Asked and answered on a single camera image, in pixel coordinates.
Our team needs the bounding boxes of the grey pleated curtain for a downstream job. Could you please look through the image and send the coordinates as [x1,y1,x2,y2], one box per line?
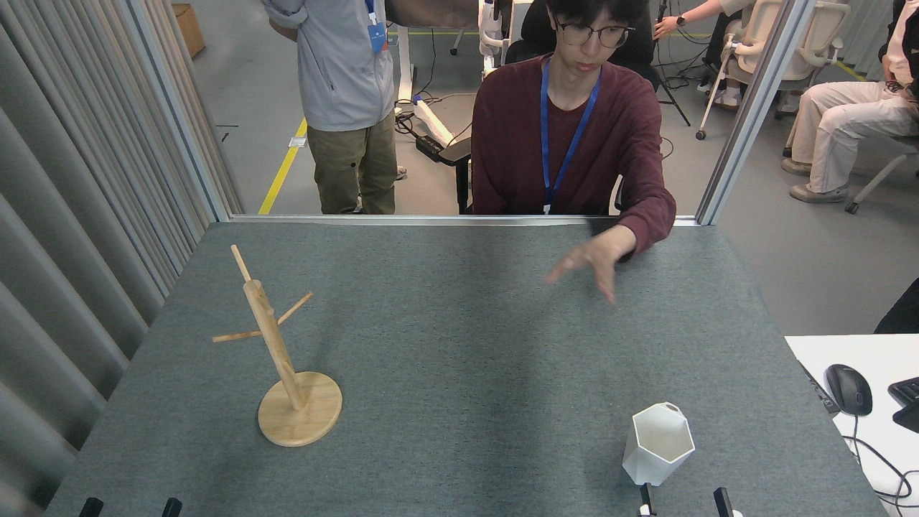
[0,0,245,517]

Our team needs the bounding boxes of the black floor cable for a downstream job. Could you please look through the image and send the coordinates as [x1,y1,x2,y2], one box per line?
[393,29,476,141]

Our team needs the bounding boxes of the cardboard box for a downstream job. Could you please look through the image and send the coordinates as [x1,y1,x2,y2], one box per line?
[171,3,207,59]

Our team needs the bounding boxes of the person's left hand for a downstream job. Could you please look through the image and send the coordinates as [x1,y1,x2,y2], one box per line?
[545,225,638,305]

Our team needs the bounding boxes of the grey chair with white legs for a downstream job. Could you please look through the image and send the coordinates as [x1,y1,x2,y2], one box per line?
[844,136,919,215]

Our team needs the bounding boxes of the white stand on wheels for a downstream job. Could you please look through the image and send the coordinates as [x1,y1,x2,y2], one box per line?
[477,0,533,78]

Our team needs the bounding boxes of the black computer mouse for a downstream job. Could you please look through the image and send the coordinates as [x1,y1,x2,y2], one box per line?
[824,363,874,417]

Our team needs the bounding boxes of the black chair back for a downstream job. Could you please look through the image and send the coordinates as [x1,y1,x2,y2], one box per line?
[874,279,919,335]

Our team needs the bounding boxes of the white desk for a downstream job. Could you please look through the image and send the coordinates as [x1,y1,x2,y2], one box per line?
[784,333,919,517]

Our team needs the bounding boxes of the black office chair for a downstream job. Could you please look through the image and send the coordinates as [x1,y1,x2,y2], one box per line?
[438,0,661,216]

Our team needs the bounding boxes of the blue lanyard with badge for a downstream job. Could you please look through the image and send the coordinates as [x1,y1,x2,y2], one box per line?
[540,57,602,215]
[364,0,389,55]

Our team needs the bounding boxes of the wooden cup rack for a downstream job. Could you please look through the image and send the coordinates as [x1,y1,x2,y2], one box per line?
[212,244,343,448]

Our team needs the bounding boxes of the black tripod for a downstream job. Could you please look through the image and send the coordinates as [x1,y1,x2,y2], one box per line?
[650,0,691,128]

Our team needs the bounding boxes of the silver aluminium rail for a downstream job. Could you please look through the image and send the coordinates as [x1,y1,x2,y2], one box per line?
[228,213,701,228]

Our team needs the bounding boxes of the white office chair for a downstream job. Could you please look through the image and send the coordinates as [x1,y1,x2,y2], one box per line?
[695,0,853,141]

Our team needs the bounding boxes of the black-rimmed glasses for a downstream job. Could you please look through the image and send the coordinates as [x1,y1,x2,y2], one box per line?
[553,18,637,50]

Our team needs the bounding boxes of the person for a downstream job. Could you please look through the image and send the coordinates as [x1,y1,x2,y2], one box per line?
[470,0,677,306]
[653,0,755,110]
[262,0,408,215]
[781,0,919,204]

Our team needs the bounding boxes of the black mouse cable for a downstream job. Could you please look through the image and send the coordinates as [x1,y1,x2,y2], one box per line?
[849,415,919,506]

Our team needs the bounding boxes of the white-legged standing desk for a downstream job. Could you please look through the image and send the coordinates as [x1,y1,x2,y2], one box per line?
[384,0,480,146]

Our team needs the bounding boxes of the black keyboard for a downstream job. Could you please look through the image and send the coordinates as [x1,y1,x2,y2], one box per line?
[887,376,919,434]

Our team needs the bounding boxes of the white hexagonal cup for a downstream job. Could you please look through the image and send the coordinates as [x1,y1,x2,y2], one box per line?
[622,401,696,487]

